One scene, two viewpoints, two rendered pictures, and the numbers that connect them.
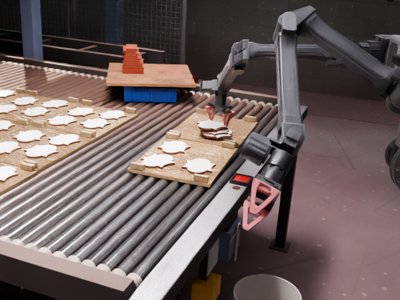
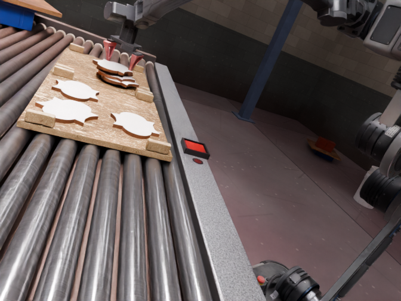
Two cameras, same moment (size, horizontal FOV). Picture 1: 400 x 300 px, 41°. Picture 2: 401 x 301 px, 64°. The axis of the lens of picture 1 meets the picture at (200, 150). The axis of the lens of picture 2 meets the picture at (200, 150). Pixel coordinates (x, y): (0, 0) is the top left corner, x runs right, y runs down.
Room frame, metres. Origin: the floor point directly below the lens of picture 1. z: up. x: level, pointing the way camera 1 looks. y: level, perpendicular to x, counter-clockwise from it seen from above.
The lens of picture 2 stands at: (1.24, 0.39, 1.26)
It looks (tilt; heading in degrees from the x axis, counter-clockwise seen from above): 21 degrees down; 320
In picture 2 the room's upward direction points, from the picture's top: 23 degrees clockwise
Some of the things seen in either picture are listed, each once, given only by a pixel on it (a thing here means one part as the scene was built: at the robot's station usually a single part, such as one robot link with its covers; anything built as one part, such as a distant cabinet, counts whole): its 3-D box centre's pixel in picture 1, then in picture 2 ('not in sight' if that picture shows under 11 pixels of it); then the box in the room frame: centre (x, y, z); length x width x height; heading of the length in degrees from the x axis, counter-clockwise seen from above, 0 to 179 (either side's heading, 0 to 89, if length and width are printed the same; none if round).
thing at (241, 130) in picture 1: (213, 130); (105, 74); (2.49, -0.06, 0.93); 0.41 x 0.35 x 0.02; 163
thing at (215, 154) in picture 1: (185, 159); (102, 111); (2.09, 0.06, 0.93); 0.41 x 0.35 x 0.02; 163
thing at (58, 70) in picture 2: (172, 136); (63, 72); (2.31, 0.13, 0.95); 0.06 x 0.02 x 0.03; 73
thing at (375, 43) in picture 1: (368, 52); (352, 12); (1.97, -0.60, 1.45); 0.09 x 0.08 x 0.12; 6
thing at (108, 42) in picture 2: (213, 112); (114, 51); (2.45, -0.06, 1.03); 0.07 x 0.07 x 0.09; 43
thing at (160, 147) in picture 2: (200, 178); (158, 146); (1.86, -0.01, 0.95); 0.06 x 0.02 x 0.03; 73
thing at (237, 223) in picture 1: (224, 237); not in sight; (1.74, -0.11, 0.77); 0.14 x 0.11 x 0.18; 160
